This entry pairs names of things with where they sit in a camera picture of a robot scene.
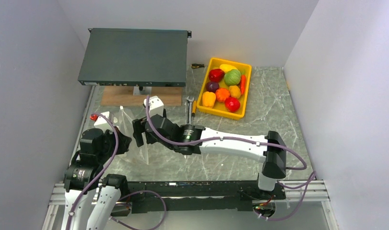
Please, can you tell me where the purple onion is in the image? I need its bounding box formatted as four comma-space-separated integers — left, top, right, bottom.
205, 81, 220, 93

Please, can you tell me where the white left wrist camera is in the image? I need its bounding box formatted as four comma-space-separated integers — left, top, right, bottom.
90, 111, 119, 132

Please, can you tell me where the wooden board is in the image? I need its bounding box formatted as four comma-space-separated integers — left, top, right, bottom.
100, 86, 183, 106

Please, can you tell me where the orange carrot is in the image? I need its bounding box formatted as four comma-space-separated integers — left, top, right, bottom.
239, 74, 247, 95

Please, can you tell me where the red apple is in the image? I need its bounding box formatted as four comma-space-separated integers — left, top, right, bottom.
224, 97, 241, 113

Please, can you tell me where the clear spotted zip top bag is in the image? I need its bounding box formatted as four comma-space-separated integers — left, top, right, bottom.
113, 106, 151, 166

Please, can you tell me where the orange pumpkin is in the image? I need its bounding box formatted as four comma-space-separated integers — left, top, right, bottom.
215, 88, 230, 103

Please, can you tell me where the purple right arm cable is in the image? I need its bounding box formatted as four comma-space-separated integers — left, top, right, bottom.
145, 95, 317, 222

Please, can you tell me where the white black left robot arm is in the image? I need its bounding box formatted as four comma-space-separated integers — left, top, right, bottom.
61, 128, 132, 230

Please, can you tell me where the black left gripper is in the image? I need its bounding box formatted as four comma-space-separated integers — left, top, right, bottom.
97, 126, 132, 163

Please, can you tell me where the dark green rack server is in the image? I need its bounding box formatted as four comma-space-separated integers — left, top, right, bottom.
78, 28, 192, 87

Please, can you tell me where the yellow bell pepper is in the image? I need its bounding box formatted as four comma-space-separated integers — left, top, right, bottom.
202, 92, 216, 108

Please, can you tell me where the green cabbage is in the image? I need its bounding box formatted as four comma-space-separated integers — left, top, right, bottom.
224, 69, 241, 86

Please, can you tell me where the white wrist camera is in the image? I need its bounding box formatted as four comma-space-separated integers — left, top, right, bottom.
143, 95, 164, 117
90, 111, 119, 132

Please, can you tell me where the silver wrench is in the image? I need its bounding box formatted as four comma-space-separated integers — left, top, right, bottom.
186, 96, 194, 125

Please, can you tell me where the aluminium frame rail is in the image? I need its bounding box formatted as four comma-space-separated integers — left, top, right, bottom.
43, 175, 339, 230

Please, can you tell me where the yellow plastic tray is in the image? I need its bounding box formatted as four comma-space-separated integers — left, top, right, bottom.
197, 57, 252, 120

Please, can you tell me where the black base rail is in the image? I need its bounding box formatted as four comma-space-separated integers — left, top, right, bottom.
128, 180, 286, 214

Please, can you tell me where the yellow potato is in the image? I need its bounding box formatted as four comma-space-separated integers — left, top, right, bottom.
228, 85, 242, 99

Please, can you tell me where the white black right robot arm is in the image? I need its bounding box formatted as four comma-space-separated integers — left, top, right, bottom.
132, 114, 287, 199

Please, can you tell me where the yellow handled screwdriver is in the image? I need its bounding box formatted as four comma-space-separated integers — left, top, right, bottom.
191, 100, 197, 119

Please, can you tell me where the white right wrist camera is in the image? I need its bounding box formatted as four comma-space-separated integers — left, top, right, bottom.
143, 95, 164, 117

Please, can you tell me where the metal server stand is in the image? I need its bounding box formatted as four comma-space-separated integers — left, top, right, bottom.
133, 86, 152, 96

